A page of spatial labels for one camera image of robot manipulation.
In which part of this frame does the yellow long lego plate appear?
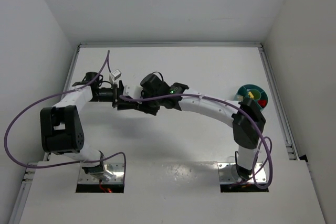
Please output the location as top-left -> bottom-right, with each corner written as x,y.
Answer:
248,91 -> 254,99

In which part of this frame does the metal base plate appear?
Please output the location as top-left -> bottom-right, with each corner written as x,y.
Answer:
78,162 -> 124,185
217,163 -> 268,185

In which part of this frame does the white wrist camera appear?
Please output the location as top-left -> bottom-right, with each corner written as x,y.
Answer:
123,85 -> 143,100
109,69 -> 122,83

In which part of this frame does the red long lego brick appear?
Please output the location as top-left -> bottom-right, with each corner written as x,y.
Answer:
258,100 -> 267,108

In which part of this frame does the teal divided round container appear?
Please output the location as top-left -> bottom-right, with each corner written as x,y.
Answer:
234,84 -> 268,111

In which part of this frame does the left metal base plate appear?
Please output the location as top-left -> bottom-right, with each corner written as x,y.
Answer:
78,162 -> 124,185

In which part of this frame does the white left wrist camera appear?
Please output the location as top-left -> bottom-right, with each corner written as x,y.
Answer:
109,69 -> 122,83

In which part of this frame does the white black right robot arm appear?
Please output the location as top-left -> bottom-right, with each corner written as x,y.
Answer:
116,73 -> 266,180

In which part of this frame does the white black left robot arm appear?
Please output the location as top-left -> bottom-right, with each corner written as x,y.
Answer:
40,72 -> 124,183

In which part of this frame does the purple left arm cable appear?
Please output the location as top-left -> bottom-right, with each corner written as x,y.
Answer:
3,49 -> 127,183

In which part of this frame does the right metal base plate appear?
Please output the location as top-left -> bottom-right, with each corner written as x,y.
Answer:
217,163 -> 268,185

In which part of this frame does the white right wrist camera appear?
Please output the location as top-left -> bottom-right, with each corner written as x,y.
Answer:
123,85 -> 143,100

